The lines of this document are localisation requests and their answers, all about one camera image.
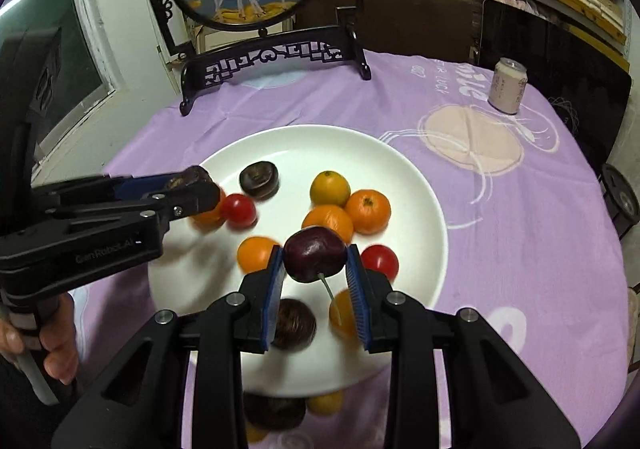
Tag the window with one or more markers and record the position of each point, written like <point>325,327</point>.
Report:
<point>50,44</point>

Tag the pink cloth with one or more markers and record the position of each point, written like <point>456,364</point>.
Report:
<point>512,4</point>

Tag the black round stool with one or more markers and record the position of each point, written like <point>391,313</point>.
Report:
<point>622,194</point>

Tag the dark wrinkled passion fruit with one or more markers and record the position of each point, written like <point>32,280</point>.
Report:
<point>272,411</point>
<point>259,177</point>

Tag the white oval plate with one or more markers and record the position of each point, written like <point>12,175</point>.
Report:
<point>420,239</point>

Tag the red cherry tomato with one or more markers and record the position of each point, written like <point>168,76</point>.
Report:
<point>239,210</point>
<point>381,261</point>

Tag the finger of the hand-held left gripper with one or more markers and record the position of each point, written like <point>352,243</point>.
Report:
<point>140,185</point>
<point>195,199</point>

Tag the purple printed blanket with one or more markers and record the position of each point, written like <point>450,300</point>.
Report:
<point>525,254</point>

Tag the dark maroon fruit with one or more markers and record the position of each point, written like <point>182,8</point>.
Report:
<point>297,324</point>

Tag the white door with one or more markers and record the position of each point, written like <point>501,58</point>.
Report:
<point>130,19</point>

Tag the small yellow longan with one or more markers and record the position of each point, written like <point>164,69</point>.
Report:
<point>325,401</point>
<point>254,434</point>

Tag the small orange mandarin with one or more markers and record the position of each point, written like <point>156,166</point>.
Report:
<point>327,221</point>
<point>368,211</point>
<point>329,188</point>
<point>342,316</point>
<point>255,254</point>
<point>210,219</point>

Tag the dark purple cherry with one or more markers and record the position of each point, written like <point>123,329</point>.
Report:
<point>314,254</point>

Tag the cardboard box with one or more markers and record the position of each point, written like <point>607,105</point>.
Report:
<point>215,36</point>

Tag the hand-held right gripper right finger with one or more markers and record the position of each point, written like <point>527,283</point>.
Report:
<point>357,304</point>

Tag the pale drink can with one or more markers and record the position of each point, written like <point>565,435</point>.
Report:
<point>507,86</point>

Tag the person's left hand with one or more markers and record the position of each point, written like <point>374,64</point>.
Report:
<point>60,349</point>

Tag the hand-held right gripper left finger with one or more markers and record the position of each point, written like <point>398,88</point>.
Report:
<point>274,299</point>

